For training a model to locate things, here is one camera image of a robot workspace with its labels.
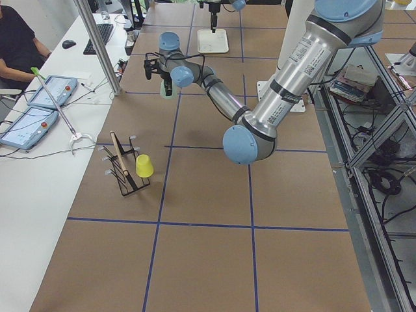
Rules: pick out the person in black shirt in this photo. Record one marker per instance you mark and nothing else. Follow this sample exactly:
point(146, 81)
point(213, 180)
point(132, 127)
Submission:
point(20, 50)

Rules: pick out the lower blue teach pendant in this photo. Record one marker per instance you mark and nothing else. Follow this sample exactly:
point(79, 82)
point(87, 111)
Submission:
point(26, 132)

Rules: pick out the pale green cup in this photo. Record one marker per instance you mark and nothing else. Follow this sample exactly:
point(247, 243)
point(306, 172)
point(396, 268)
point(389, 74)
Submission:
point(174, 91)

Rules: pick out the yellow cup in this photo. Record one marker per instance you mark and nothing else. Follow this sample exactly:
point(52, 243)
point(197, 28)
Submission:
point(144, 167)

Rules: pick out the blue teach pendant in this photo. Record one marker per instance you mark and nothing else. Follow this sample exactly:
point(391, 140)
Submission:
point(26, 132)
point(60, 87)

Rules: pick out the stack of books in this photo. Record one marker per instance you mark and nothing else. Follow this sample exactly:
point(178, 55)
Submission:
point(353, 83)

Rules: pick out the cream plastic tray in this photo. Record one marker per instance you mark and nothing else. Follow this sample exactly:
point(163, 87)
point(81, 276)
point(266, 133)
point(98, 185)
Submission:
point(212, 42)

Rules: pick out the upper blue teach pendant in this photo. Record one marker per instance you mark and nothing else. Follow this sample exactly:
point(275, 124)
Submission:
point(60, 87)

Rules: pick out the aluminium frame post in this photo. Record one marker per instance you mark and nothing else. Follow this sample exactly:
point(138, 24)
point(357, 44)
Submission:
point(103, 57)

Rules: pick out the black wire cup rack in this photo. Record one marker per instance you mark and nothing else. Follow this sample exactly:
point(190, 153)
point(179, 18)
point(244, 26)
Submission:
point(118, 159)

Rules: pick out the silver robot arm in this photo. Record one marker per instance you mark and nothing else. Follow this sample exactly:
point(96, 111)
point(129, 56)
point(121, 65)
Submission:
point(237, 5)
point(331, 26)

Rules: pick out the metal cup on desk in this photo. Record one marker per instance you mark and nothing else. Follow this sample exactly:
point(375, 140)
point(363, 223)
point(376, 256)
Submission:
point(130, 37)

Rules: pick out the black computer mouse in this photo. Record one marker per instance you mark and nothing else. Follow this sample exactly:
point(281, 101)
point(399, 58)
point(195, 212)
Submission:
point(68, 44)

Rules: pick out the reacher grabber stick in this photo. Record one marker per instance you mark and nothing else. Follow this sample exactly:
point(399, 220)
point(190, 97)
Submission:
point(75, 136)

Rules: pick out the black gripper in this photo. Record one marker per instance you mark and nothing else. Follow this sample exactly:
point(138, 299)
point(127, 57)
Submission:
point(212, 13)
point(168, 84)

